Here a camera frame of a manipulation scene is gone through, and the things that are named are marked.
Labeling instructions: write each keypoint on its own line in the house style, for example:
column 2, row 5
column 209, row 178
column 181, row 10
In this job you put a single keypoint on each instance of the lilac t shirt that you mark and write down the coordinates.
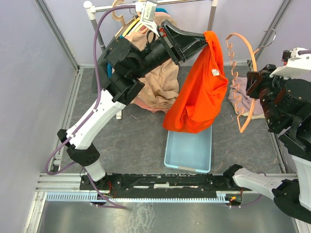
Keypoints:
column 239, row 99

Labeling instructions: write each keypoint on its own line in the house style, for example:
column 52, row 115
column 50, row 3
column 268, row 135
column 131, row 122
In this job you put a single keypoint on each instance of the cream plastic hanger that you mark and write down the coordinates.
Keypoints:
column 139, row 28

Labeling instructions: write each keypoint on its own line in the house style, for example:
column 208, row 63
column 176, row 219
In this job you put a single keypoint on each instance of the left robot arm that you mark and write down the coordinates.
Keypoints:
column 119, row 70

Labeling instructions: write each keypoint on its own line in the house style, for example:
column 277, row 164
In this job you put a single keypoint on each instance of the yellow plastic hanger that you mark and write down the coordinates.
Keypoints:
column 130, row 27

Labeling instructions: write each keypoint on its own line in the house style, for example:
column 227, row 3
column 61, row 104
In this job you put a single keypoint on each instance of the beige t shirt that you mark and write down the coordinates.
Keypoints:
column 161, row 85

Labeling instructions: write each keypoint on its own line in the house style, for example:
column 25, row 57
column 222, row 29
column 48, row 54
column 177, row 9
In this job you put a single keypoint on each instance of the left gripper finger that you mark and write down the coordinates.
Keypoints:
column 187, row 48
column 173, row 31

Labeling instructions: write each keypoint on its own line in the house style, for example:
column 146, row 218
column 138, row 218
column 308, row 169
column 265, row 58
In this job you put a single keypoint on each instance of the dark grey t shirt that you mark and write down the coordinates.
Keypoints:
column 97, row 82

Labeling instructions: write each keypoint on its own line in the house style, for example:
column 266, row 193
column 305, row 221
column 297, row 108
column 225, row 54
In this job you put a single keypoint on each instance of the cream folded t shirt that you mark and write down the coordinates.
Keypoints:
column 253, row 116

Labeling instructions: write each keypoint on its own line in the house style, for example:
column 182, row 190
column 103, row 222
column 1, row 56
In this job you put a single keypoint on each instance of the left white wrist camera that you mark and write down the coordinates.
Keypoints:
column 147, row 9

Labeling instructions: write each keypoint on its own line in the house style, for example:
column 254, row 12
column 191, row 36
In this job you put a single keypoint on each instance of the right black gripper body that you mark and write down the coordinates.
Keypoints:
column 270, row 85

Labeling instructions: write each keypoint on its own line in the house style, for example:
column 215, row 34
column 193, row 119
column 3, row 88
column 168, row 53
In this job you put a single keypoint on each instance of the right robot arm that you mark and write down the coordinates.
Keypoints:
column 287, row 109

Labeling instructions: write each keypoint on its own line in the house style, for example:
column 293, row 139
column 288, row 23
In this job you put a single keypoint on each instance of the aluminium frame rail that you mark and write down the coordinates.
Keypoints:
column 64, row 182

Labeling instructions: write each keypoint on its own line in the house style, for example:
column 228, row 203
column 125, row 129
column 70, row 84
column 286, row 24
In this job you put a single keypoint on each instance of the light blue plastic basket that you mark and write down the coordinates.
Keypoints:
column 189, row 151

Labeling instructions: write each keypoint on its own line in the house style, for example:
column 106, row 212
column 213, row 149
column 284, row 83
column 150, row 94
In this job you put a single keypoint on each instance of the teal blue t shirt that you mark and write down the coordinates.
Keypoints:
column 109, row 67

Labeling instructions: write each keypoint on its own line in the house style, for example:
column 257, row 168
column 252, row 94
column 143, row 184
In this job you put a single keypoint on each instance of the orange t shirt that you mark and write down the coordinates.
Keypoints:
column 201, row 96

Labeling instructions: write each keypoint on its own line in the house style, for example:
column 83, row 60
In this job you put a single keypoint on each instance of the white metal clothes rack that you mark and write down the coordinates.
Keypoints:
column 92, row 10

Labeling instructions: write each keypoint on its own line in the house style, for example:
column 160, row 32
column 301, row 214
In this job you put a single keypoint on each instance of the pink t shirt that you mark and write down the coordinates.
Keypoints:
column 143, row 105

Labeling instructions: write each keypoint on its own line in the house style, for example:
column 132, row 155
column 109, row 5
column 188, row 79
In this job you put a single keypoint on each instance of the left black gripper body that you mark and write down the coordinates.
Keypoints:
column 168, row 43

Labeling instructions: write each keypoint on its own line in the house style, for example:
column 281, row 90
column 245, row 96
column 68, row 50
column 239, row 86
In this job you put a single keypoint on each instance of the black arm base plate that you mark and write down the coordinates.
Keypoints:
column 161, row 186

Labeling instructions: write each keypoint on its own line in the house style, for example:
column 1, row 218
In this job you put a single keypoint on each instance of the beige wooden hanger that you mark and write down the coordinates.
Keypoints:
column 120, row 18

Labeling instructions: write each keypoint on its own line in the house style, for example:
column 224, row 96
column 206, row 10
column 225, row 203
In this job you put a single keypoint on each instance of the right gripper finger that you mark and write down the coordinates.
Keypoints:
column 252, row 89
column 254, row 77

